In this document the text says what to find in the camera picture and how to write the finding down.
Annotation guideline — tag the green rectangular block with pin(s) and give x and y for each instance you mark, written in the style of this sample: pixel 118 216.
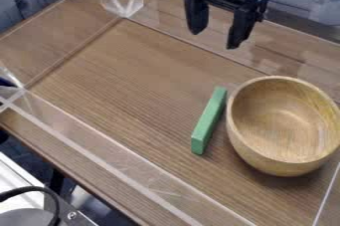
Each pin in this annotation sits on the green rectangular block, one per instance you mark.
pixel 207 121

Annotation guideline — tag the brown wooden bowl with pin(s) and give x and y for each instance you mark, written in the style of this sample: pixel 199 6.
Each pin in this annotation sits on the brown wooden bowl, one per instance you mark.
pixel 283 125

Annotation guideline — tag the clear acrylic front barrier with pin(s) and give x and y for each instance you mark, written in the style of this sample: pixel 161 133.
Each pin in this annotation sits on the clear acrylic front barrier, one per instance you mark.
pixel 153 196

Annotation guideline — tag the clear acrylic corner bracket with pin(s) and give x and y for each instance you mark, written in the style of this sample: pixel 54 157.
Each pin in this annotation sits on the clear acrylic corner bracket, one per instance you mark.
pixel 123 8

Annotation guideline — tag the grey metal bracket with screw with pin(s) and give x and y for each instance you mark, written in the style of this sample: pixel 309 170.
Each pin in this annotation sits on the grey metal bracket with screw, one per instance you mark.
pixel 71 216

